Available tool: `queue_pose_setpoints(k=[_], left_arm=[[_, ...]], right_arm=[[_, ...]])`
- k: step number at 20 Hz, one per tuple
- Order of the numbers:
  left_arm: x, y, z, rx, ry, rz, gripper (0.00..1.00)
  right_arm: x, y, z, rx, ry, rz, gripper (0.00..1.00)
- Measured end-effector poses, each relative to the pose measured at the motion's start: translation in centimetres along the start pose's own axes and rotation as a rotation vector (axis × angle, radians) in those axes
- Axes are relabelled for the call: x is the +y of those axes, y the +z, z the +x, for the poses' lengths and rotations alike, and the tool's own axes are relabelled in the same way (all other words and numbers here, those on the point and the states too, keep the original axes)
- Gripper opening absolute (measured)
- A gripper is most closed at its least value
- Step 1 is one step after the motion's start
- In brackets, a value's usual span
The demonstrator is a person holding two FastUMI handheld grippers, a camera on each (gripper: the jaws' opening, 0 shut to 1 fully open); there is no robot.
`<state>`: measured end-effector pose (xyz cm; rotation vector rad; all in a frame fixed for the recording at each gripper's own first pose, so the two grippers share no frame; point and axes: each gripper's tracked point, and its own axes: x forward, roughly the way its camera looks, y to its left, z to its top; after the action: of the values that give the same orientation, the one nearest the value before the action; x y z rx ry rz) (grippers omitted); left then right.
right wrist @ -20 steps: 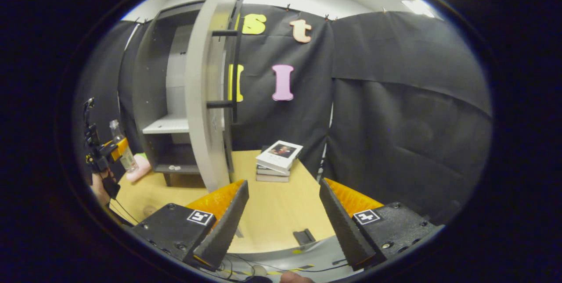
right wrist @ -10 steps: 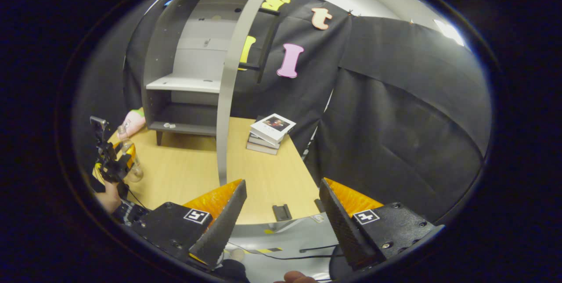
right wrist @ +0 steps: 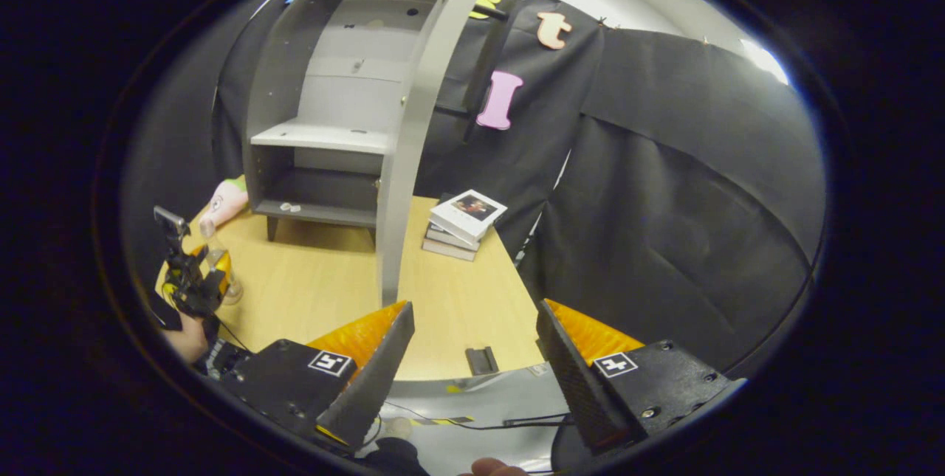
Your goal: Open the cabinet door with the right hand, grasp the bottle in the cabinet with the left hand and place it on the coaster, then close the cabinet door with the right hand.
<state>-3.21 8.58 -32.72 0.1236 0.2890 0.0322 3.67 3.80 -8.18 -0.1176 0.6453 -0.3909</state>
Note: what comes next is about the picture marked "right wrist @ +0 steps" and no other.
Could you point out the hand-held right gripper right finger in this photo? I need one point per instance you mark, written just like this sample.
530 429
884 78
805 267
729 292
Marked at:
572 380

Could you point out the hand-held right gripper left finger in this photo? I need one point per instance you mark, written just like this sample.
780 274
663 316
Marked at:
373 380

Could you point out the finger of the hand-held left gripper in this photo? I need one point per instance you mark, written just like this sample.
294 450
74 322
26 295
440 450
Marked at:
221 269
196 250

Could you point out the grey cabinet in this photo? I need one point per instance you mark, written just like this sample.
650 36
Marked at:
347 85

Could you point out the grey cabinet shelf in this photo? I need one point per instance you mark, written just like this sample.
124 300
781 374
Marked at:
325 136

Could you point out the person's shoe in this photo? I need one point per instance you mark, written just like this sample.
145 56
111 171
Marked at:
399 428

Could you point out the pink plush toy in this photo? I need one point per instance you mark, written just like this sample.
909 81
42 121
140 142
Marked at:
225 203

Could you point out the person's dark trousers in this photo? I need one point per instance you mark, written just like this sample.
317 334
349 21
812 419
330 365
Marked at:
395 457

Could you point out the yellow black floor tape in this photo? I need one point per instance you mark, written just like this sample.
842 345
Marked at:
443 421

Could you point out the grey book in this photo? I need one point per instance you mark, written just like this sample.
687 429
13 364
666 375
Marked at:
449 238
447 251

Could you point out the white book with photo cover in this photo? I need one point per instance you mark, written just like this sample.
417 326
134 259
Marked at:
469 212

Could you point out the black backdrop cloth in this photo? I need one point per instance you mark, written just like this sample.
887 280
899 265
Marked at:
701 203

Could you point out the small ceiling light panel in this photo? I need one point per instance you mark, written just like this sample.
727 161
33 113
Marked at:
764 63

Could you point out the small black bracket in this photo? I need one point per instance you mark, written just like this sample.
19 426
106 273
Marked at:
481 361

